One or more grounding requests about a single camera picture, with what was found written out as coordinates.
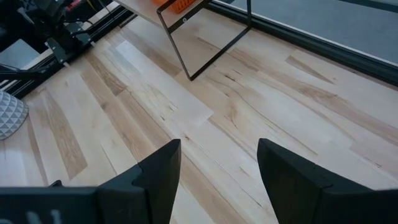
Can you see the black aluminium table frame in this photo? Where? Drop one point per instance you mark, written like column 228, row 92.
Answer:
column 311, row 46

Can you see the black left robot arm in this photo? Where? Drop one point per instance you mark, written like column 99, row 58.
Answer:
column 53, row 18

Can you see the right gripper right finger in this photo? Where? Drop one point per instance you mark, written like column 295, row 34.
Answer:
column 295, row 193

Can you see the orange plastic basket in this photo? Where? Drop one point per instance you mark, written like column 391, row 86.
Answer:
column 183, row 5

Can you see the wooden shelf with black legs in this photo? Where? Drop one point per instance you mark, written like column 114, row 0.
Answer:
column 146, row 7

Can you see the green plant in patterned pot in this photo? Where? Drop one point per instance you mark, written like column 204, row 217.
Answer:
column 11, row 115

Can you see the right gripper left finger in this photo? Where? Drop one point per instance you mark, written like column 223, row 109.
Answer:
column 155, row 193

